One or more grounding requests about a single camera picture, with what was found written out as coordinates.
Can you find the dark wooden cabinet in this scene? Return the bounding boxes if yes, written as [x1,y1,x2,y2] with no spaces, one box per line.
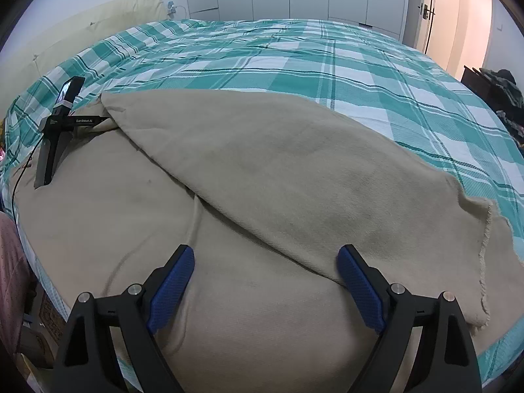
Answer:
[462,65,492,99]

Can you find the white door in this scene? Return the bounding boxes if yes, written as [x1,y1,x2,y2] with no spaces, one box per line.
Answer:
[413,0,438,55]

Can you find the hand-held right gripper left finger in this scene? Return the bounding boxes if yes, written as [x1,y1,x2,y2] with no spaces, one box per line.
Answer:
[52,244,196,393]

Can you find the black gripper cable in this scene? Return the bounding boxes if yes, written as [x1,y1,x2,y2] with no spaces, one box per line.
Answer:
[11,139,46,224]

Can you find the pile of clothes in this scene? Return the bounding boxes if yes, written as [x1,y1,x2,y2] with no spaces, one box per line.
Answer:
[479,67,524,142]

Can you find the bed with green checkered sheet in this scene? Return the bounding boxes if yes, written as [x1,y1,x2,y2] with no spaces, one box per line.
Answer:
[0,18,524,389]

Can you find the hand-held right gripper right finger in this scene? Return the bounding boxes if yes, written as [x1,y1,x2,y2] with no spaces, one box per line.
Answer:
[336,244,483,393]

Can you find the khaki pants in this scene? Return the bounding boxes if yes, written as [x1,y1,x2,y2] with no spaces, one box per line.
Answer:
[8,90,512,381]

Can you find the pink patterned fabric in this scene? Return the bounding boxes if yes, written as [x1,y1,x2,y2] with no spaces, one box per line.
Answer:
[0,213,37,350]

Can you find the cardboard box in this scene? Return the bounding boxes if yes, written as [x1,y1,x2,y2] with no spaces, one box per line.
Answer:
[25,290,68,367]

